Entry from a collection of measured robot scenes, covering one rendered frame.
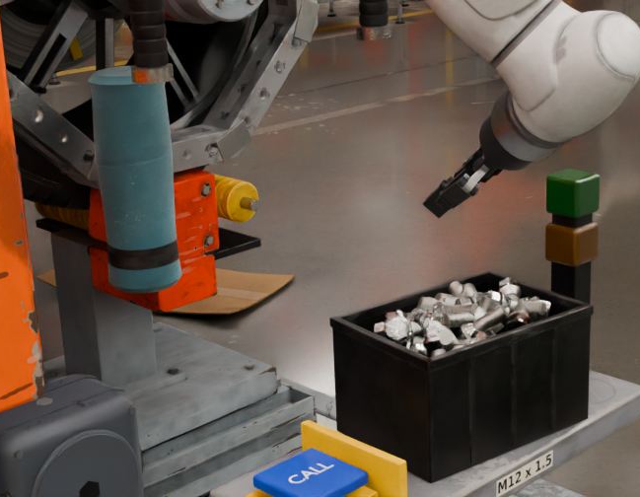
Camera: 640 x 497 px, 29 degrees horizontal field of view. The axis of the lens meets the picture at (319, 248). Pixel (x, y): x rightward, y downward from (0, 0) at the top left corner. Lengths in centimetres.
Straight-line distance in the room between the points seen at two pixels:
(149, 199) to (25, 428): 30
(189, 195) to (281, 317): 112
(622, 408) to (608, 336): 136
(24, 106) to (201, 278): 36
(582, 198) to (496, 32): 22
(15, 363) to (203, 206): 61
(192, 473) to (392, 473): 80
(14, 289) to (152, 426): 72
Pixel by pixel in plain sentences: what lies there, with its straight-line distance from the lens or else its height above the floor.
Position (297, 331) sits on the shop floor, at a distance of 264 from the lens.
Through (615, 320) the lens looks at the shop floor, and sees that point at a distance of 269.
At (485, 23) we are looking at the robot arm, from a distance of 134.
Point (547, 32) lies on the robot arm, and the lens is 134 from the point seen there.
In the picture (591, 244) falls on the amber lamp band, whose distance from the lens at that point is 126.
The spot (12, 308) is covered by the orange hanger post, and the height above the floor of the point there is 61.
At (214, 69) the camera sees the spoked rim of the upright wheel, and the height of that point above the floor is 68.
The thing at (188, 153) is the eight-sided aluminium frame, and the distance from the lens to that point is 165.
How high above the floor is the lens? 97
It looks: 18 degrees down
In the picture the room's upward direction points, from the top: 3 degrees counter-clockwise
